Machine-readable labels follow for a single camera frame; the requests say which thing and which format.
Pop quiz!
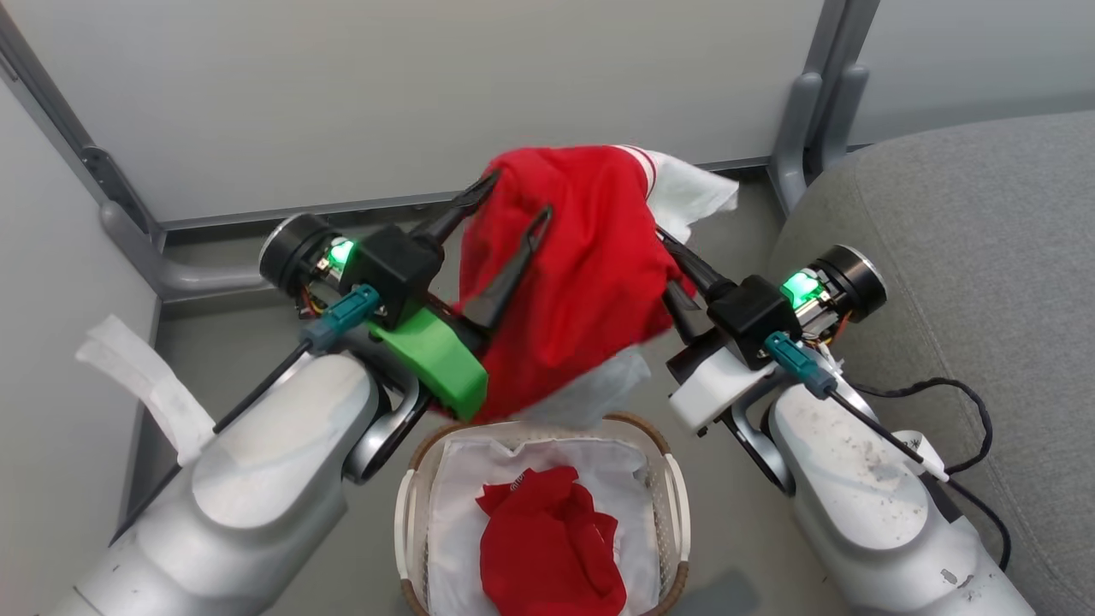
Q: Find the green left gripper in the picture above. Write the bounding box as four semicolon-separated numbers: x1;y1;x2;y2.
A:
368;169;554;423

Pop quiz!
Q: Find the white basket liner cloth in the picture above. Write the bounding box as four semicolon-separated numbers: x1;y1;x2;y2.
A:
425;436;664;616

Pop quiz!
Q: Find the grey partition corner foot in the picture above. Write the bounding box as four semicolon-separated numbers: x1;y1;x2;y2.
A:
81;145;266;305

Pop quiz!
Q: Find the grey fabric sofa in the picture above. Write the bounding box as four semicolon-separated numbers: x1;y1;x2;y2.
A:
766;111;1095;616

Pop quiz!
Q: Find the white woven laundry basket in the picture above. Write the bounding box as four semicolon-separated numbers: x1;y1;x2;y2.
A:
394;412;692;616

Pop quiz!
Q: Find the white fabric strap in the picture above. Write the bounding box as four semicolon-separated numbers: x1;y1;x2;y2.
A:
75;315;216;467

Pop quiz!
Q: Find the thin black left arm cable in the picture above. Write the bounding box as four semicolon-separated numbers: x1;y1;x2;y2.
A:
212;285;382;433

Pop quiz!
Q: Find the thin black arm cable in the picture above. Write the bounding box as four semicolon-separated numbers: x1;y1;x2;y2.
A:
212;285;382;433
764;332;950;482

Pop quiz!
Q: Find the black silver gripper motor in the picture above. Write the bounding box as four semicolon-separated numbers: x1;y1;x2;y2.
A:
259;212;353;296
783;245;888;343

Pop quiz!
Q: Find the red and white garment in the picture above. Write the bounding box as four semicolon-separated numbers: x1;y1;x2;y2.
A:
445;145;741;429

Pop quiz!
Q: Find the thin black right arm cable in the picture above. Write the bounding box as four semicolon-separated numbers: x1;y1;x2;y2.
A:
764;332;950;482

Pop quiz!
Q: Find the plain red garment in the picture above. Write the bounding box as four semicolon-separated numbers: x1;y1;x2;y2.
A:
475;466;630;616

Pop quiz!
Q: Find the grey partition double post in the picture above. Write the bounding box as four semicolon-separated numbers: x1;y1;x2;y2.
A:
766;0;882;215

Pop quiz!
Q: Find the black silver right gripper motor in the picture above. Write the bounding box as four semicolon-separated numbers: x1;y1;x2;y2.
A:
783;245;888;343

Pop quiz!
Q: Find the looped thin black cable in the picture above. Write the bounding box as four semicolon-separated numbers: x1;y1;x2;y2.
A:
843;376;1013;572

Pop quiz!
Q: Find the black silver left gripper motor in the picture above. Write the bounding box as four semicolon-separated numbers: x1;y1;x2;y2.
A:
259;212;353;296

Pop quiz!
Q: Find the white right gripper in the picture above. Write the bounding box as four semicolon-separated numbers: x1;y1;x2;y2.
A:
654;228;785;435

